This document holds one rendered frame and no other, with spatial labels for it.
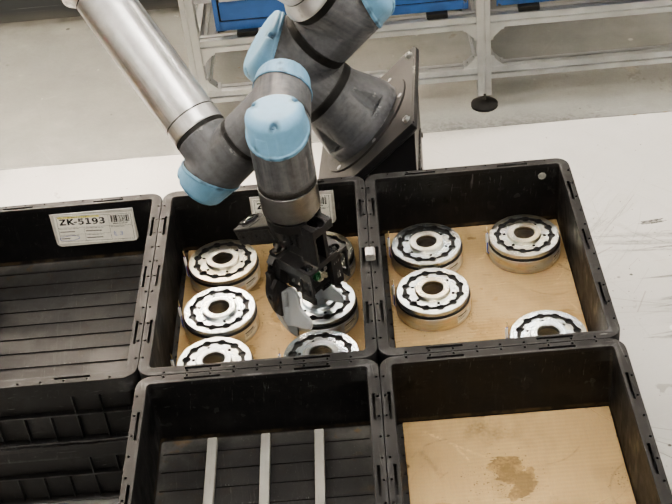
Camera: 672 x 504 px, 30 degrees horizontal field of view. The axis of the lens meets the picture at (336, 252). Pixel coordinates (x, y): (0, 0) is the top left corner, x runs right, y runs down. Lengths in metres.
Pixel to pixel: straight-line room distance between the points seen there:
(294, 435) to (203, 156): 0.38
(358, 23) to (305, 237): 0.46
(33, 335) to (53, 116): 2.24
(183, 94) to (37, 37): 2.89
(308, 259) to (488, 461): 0.34
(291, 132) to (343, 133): 0.52
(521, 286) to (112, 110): 2.39
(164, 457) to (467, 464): 0.38
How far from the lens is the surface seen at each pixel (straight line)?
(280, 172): 1.51
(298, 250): 1.61
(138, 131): 3.87
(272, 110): 1.50
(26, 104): 4.14
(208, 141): 1.65
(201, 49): 3.65
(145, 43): 1.70
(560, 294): 1.78
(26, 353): 1.82
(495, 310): 1.76
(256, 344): 1.74
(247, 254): 1.85
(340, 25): 1.91
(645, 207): 2.18
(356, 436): 1.59
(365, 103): 2.00
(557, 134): 2.36
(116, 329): 1.81
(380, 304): 1.64
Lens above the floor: 1.97
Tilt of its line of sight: 38 degrees down
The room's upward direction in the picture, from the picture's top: 6 degrees counter-clockwise
